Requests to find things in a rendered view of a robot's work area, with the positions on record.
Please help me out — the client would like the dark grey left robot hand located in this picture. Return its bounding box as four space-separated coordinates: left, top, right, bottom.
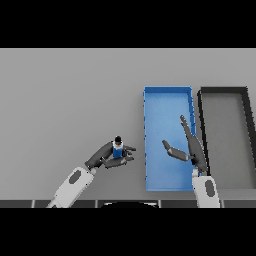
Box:
84 140 137 172

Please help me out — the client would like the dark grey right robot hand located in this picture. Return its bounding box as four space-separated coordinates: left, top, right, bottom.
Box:
161 114 208 174

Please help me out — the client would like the blue pipe with dark end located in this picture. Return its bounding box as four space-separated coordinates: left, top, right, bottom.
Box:
112 135 125 159

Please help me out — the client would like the blue bin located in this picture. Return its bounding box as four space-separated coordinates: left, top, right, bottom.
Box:
143 85 196 193

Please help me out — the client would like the dark grey bin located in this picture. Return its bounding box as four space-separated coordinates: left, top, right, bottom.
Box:
197 86 256 191

